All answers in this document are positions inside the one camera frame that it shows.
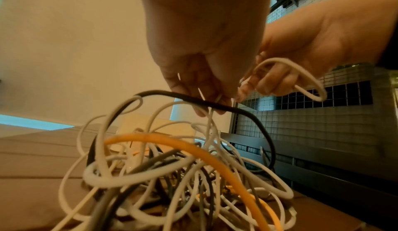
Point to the person's left hand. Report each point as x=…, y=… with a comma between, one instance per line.
x=199, y=21

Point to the person's right forearm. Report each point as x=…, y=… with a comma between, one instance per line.
x=367, y=21

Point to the person's right hand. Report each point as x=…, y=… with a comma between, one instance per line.
x=307, y=35

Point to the dark metal ledge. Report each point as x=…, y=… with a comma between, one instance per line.
x=335, y=173

